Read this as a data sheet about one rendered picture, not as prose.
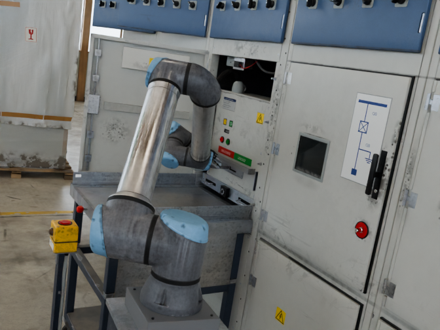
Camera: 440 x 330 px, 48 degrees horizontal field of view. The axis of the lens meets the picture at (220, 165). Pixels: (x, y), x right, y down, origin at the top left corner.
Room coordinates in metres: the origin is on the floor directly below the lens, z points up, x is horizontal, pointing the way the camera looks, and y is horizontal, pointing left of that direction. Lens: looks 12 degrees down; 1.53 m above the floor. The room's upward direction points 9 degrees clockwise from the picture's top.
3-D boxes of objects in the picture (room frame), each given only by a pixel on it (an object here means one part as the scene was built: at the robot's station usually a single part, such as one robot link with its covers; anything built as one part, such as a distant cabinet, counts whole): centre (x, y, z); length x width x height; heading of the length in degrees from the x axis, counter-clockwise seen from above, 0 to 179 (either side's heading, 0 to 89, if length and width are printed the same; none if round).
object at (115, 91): (2.67, 0.45, 1.21); 0.63 x 0.07 x 0.74; 104
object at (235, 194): (2.47, -0.07, 0.89); 0.54 x 0.05 x 0.06; 32
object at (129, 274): (2.25, 0.26, 0.46); 0.64 x 0.58 x 0.66; 122
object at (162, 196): (2.25, 0.26, 0.82); 0.68 x 0.62 x 0.06; 122
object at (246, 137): (2.46, -0.06, 1.15); 0.48 x 0.01 x 0.48; 32
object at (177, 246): (1.39, 0.09, 0.99); 0.17 x 0.15 x 0.18; 89
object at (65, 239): (1.65, 0.51, 0.85); 0.08 x 0.08 x 0.10; 32
